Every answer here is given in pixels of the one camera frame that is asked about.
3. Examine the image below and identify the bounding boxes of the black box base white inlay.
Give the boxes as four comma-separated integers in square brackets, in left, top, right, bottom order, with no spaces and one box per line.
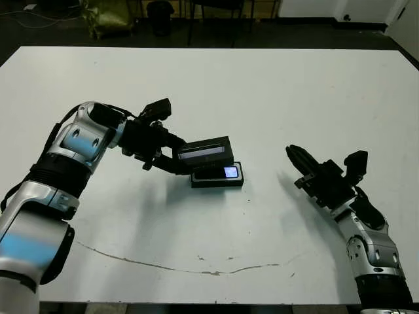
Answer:
[190,161,245,189]

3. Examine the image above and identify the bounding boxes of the white door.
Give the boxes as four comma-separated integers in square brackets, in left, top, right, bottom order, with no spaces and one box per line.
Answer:
[385,0,419,37]

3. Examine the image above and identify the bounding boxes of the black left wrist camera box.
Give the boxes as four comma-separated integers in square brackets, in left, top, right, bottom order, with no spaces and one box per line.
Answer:
[141,97,173,122]

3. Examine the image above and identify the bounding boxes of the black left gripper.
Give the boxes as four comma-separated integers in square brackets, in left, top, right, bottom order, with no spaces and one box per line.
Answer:
[118,116,194,177]

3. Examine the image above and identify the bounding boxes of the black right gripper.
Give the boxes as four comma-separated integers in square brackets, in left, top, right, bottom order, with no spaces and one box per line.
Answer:
[285,145,358,213]

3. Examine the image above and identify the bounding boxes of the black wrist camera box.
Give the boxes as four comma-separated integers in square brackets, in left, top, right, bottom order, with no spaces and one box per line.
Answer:
[343,150,369,184]
[141,97,173,122]

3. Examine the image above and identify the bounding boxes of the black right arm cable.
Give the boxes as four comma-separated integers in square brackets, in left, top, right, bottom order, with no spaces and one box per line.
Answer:
[353,185,373,211]

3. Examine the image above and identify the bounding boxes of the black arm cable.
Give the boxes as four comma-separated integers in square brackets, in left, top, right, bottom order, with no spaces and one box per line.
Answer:
[0,102,139,211]
[353,185,373,211]

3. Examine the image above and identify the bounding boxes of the slim black camera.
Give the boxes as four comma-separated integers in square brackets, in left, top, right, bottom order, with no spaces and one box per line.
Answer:
[194,166,242,181]

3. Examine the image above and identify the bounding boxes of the black glossy box lid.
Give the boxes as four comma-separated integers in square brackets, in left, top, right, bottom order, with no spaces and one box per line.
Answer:
[176,136,234,166]

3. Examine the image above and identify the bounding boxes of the black trash bin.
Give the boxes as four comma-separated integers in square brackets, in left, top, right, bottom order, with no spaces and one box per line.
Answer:
[146,1,175,37]

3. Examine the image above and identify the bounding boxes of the thin white floor cable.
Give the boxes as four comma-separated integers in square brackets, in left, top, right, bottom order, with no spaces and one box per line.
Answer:
[0,10,83,31]

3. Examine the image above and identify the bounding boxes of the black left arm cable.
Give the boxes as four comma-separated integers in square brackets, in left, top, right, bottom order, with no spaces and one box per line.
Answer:
[0,102,139,211]

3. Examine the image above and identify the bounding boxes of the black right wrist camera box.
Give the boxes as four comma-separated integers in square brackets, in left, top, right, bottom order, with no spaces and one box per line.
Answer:
[343,150,369,184]

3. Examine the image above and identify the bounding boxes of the yellow-green crumpled sack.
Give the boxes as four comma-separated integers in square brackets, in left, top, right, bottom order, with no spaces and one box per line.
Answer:
[81,0,136,41]

